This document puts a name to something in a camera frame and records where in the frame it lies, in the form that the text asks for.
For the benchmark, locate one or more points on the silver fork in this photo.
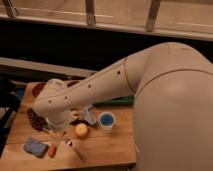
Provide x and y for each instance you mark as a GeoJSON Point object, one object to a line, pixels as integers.
{"type": "Point", "coordinates": [80, 156]}

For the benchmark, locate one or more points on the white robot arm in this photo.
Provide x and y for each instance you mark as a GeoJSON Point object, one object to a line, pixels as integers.
{"type": "Point", "coordinates": [172, 86]}

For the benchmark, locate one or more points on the purple bowl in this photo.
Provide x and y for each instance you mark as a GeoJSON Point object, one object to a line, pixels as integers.
{"type": "Point", "coordinates": [71, 83]}

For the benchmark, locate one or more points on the orange bowl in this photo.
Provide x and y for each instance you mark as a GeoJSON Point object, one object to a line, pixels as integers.
{"type": "Point", "coordinates": [37, 89]}

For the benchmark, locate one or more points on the green plastic tray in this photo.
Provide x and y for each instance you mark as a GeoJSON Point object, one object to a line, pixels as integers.
{"type": "Point", "coordinates": [127, 100]}

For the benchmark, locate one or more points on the white cup with blue inside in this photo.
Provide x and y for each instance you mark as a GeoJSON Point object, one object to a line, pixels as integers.
{"type": "Point", "coordinates": [107, 120]}

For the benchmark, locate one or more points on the grey crumpled cloth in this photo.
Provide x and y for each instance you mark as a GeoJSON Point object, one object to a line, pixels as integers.
{"type": "Point", "coordinates": [88, 115]}

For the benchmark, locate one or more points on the wooden board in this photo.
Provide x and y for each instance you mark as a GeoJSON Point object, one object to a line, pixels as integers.
{"type": "Point", "coordinates": [99, 148]}

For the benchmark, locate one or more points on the yellow round fruit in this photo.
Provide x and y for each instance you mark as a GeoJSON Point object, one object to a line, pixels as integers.
{"type": "Point", "coordinates": [81, 130]}

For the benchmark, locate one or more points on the brown pine cone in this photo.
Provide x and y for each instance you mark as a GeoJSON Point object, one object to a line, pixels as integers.
{"type": "Point", "coordinates": [36, 121]}

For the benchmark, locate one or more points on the orange carrot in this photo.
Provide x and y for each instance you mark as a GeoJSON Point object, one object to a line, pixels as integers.
{"type": "Point", "coordinates": [52, 150]}

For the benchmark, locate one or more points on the blue sponge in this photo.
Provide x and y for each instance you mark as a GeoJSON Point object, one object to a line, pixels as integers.
{"type": "Point", "coordinates": [35, 147]}

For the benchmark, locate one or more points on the dark chair at left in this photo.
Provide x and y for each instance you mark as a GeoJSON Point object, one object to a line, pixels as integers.
{"type": "Point", "coordinates": [7, 100]}

